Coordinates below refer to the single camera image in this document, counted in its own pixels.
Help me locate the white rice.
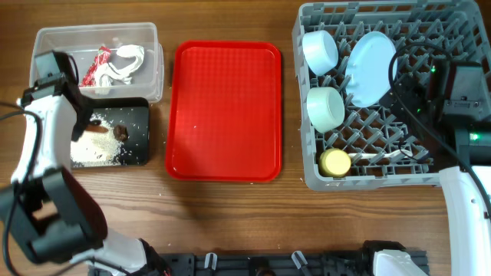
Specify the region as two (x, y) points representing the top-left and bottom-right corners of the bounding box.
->
(71, 109), (133, 168)

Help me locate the brown carrot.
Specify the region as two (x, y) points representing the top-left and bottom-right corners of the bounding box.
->
(85, 124), (108, 133)

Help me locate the mint green bowl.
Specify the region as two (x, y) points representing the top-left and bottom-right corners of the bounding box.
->
(306, 87), (345, 133)

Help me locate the light blue bowl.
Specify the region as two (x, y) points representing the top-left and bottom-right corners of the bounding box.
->
(302, 30), (338, 76)

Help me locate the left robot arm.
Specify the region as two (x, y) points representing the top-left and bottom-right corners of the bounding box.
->
(1, 74), (166, 275)

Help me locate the light blue plate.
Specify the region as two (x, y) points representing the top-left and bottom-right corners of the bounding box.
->
(345, 31), (396, 107)

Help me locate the black plastic bin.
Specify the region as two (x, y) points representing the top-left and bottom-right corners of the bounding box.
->
(91, 97), (150, 166)

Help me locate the brown food scrap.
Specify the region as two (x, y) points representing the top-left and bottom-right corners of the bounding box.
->
(113, 125), (128, 142)

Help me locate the white plastic spoon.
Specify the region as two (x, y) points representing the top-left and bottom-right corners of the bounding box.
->
(348, 149), (413, 159)

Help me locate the red serving tray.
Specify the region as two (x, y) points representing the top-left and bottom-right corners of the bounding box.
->
(165, 41), (282, 182)

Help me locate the clear plastic bin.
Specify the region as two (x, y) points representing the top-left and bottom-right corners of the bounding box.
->
(32, 22), (164, 103)

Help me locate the grey dishwasher rack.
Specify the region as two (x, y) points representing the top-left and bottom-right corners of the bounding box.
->
(292, 1), (490, 192)

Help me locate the red snack wrapper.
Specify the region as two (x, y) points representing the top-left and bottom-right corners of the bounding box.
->
(80, 46), (111, 87)

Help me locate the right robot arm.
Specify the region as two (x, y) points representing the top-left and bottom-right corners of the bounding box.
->
(387, 59), (490, 275)

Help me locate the yellow plastic cup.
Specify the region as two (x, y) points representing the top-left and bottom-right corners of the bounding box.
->
(318, 148), (351, 177)

